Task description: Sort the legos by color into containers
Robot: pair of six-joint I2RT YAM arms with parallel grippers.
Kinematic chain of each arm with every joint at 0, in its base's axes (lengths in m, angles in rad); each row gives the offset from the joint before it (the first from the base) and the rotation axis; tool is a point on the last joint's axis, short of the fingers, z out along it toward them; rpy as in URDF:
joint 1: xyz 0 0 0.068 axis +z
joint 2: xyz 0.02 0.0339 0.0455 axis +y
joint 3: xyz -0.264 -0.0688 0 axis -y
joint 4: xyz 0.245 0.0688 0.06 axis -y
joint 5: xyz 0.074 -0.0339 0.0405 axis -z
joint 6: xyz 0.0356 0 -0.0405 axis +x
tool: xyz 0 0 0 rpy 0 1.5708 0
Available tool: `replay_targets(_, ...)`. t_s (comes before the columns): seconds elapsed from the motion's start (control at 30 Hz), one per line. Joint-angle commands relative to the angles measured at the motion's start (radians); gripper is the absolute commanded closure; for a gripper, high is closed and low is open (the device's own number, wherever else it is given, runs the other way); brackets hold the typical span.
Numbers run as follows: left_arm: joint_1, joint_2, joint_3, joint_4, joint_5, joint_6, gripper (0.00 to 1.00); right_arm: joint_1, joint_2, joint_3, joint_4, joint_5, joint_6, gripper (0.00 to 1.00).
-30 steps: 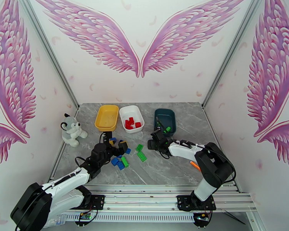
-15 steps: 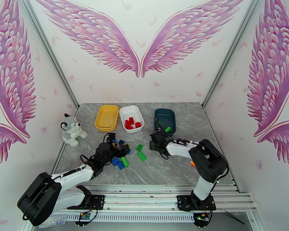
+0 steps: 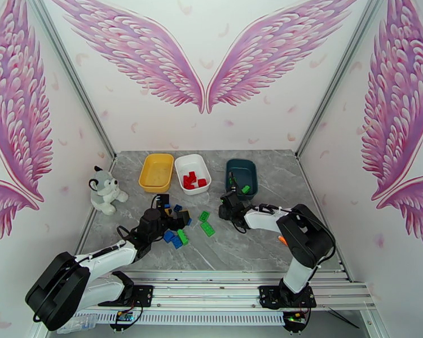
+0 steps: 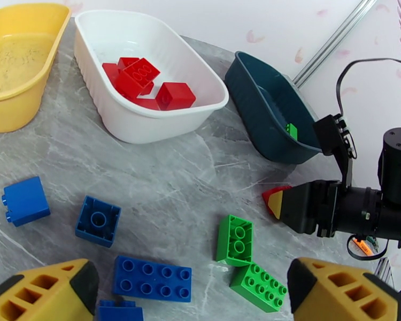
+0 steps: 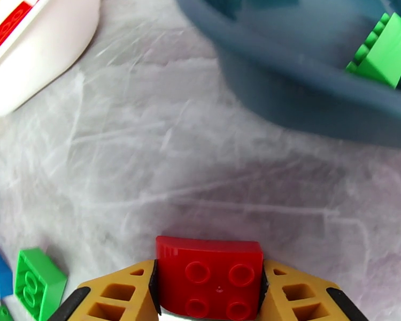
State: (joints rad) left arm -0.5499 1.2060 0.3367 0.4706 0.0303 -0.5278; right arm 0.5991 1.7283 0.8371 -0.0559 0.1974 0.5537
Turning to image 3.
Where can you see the long green lego brick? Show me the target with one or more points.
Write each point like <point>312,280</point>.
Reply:
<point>183,237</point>
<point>208,229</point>

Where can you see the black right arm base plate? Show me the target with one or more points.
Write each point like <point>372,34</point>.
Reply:
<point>268,294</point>

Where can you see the black tweezers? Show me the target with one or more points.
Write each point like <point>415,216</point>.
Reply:
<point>343,317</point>

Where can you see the aluminium rail base frame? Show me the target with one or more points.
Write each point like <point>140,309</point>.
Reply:
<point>204,291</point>

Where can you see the grey white husky plush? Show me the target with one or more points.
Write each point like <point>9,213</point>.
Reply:
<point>104,192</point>

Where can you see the white plastic container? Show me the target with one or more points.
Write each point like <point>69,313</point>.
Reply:
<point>199,164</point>

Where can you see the clear plastic parts box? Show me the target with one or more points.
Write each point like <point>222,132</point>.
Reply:
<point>86,321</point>

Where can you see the aluminium frame post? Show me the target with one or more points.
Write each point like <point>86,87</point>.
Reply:
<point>67,66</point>
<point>346,66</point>

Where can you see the yellow plastic container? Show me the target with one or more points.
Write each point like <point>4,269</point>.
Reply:
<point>157,173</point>

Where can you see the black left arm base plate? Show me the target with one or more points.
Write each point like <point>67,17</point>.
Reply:
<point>144,294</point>

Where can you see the dark teal plastic container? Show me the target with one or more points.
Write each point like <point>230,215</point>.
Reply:
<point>246,171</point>

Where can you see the small green lego brick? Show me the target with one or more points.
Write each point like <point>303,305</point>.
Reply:
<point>245,188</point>
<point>204,216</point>

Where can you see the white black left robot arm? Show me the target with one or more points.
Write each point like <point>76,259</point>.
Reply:
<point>105,257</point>

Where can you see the green circuit board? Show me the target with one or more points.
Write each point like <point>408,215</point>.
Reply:
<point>125,316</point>
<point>295,317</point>

